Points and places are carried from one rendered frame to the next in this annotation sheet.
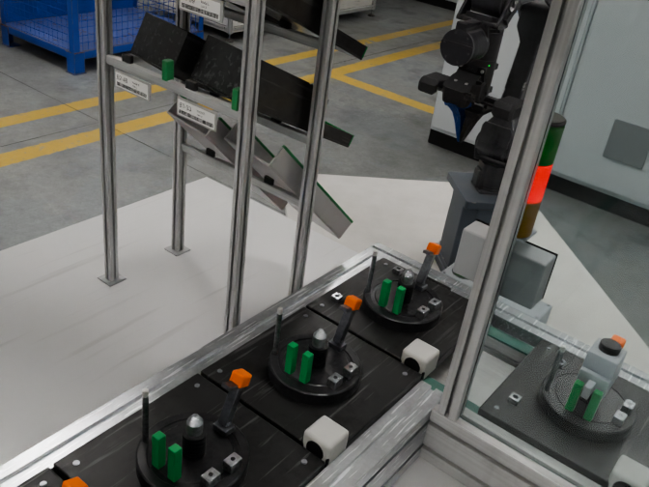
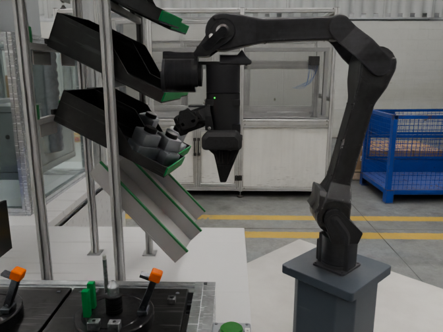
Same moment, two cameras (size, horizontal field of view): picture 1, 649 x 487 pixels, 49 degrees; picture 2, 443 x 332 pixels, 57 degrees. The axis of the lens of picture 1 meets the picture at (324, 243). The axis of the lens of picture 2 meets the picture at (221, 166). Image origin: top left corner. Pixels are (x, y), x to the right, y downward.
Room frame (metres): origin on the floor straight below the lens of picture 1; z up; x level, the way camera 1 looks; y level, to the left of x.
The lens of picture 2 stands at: (0.83, -0.81, 1.41)
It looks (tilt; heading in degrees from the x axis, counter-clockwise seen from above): 13 degrees down; 58
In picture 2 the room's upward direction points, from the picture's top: straight up
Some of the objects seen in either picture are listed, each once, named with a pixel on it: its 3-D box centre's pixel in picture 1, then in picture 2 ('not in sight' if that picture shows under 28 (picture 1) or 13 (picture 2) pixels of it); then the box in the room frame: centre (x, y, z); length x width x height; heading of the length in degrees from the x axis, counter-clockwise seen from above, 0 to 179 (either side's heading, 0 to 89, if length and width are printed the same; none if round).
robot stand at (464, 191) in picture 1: (478, 228); (333, 313); (1.39, -0.33, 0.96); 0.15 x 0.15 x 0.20; 11
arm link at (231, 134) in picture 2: (474, 79); (223, 116); (1.22, -0.22, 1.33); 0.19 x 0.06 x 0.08; 56
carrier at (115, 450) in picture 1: (193, 439); not in sight; (0.62, 0.12, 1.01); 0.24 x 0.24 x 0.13; 56
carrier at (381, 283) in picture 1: (405, 288); (113, 300); (1.03, -0.15, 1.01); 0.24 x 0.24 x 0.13; 56
